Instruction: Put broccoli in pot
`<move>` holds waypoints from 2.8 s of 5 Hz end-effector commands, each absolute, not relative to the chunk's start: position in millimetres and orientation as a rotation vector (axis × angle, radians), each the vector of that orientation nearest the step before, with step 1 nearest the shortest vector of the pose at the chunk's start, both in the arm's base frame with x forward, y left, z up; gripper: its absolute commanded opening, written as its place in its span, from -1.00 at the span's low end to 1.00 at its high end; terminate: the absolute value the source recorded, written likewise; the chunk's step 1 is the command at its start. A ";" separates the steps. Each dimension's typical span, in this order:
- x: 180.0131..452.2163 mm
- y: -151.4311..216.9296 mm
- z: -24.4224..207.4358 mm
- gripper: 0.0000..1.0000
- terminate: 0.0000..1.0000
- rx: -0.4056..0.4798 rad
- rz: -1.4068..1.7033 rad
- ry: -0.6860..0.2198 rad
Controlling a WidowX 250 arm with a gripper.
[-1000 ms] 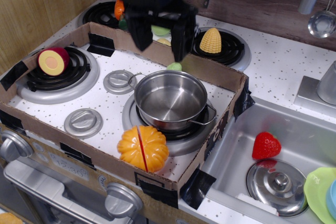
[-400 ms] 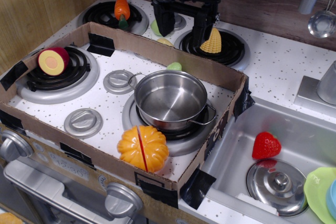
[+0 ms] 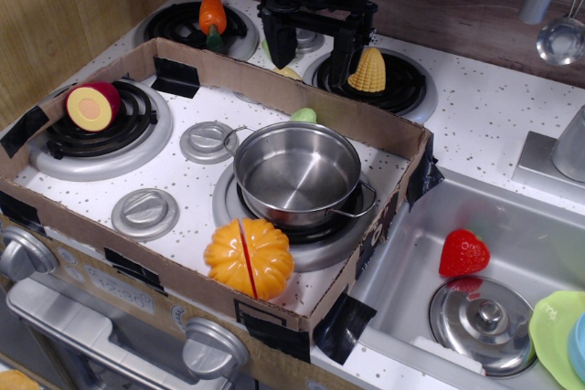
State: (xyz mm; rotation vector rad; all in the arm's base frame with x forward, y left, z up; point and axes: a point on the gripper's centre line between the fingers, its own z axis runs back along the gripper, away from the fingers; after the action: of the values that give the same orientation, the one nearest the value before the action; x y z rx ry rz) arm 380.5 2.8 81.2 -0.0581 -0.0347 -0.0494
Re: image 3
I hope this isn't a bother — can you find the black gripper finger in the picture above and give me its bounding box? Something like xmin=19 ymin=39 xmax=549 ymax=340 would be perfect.
xmin=261 ymin=13 xmax=297 ymax=69
xmin=329 ymin=26 xmax=373 ymax=87

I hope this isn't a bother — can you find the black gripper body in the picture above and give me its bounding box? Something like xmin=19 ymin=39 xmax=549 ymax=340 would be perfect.
xmin=259 ymin=0 xmax=378 ymax=43

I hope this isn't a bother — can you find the green toy broccoli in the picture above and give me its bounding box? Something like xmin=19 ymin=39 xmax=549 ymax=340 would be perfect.
xmin=290 ymin=108 xmax=317 ymax=123

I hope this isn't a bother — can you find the stainless steel pot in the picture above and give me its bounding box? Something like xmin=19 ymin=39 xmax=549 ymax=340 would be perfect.
xmin=223 ymin=121 xmax=377 ymax=229

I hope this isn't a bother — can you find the steel pot lid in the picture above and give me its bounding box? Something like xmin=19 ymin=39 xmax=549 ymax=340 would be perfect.
xmin=428 ymin=276 xmax=537 ymax=378

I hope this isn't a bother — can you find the green toy fruit half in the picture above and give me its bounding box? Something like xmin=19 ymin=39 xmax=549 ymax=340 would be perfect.
xmin=261 ymin=39 xmax=271 ymax=58

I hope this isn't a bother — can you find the silver back stovetop knob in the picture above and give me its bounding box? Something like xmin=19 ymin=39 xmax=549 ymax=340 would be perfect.
xmin=296 ymin=28 xmax=325 ymax=54

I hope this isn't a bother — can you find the silver stovetop knob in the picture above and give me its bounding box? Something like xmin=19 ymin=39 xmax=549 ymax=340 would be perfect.
xmin=179 ymin=121 xmax=239 ymax=164
xmin=111 ymin=188 xmax=180 ymax=242
xmin=296 ymin=28 xmax=325 ymax=54

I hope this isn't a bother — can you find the yellow toy corn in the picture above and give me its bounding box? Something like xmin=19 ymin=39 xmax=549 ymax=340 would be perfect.
xmin=347 ymin=47 xmax=386 ymax=93

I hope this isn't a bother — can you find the orange toy carrot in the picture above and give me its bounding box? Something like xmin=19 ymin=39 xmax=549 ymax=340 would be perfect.
xmin=198 ymin=0 xmax=228 ymax=51

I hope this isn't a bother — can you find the back right stove burner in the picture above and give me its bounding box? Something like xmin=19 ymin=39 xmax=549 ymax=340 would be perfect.
xmin=303 ymin=48 xmax=438 ymax=124

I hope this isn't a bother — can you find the stove burner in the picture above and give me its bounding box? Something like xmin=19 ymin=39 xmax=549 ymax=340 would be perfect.
xmin=212 ymin=166 xmax=377 ymax=272
xmin=303 ymin=48 xmax=438 ymax=124
xmin=133 ymin=2 xmax=260 ymax=61
xmin=29 ymin=79 xmax=173 ymax=182

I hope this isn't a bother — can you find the back left stove burner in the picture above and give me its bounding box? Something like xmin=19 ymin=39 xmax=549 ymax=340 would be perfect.
xmin=133 ymin=2 xmax=260 ymax=61

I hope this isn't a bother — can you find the silver stovetop knob upper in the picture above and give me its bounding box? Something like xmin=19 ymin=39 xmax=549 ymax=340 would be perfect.
xmin=179 ymin=121 xmax=239 ymax=164

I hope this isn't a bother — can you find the front left stove burner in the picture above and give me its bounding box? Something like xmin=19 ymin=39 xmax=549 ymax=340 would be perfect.
xmin=29 ymin=79 xmax=173 ymax=182

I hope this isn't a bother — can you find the hanging steel ladle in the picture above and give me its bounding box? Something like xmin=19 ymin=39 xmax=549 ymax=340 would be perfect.
xmin=536 ymin=0 xmax=584 ymax=66

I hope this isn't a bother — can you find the red yellow toy fruit half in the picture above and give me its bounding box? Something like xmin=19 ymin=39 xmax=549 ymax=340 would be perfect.
xmin=65 ymin=82 xmax=122 ymax=132

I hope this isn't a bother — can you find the front right stove burner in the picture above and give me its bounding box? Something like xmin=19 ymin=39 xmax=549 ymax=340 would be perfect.
xmin=212 ymin=166 xmax=377 ymax=272

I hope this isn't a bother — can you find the orange toy pumpkin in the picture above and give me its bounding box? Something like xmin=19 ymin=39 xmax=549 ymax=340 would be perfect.
xmin=204 ymin=218 xmax=295 ymax=300

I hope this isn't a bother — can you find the silver stovetop knob lower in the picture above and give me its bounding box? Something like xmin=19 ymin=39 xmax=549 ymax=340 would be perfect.
xmin=111 ymin=188 xmax=180 ymax=242

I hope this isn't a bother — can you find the silver faucet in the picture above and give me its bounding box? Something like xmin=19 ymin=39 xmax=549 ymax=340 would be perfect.
xmin=513 ymin=0 xmax=584 ymax=198

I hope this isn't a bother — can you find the red toy strawberry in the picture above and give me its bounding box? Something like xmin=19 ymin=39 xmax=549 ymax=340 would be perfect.
xmin=439 ymin=229 xmax=491 ymax=277

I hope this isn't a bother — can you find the silver sink basin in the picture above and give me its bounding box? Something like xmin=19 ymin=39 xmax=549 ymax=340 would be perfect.
xmin=351 ymin=170 xmax=585 ymax=390

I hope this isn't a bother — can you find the cardboard fence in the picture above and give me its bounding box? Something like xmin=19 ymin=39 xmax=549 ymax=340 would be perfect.
xmin=1 ymin=38 xmax=441 ymax=360

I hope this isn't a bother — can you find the silver oven knob right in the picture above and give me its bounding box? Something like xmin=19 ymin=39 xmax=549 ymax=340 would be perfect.
xmin=182 ymin=317 xmax=250 ymax=380

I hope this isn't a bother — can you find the silver oven knob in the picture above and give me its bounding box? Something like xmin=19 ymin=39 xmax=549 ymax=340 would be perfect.
xmin=182 ymin=317 xmax=250 ymax=380
xmin=1 ymin=226 xmax=59 ymax=282

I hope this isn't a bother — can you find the silver oven knob left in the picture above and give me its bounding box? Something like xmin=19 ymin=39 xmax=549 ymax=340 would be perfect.
xmin=1 ymin=226 xmax=59 ymax=282

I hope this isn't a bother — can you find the green plastic plate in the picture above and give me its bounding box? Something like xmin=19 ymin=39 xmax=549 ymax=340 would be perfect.
xmin=529 ymin=290 xmax=584 ymax=389

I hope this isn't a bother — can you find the blue plastic bowl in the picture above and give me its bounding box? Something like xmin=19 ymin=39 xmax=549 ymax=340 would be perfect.
xmin=568 ymin=314 xmax=585 ymax=381

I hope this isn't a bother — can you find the orange toy bottom corner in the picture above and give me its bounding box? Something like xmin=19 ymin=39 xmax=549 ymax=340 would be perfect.
xmin=0 ymin=370 xmax=40 ymax=390

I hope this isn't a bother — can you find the silver oven door handle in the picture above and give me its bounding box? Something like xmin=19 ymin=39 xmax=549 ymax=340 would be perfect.
xmin=6 ymin=279 xmax=233 ymax=389

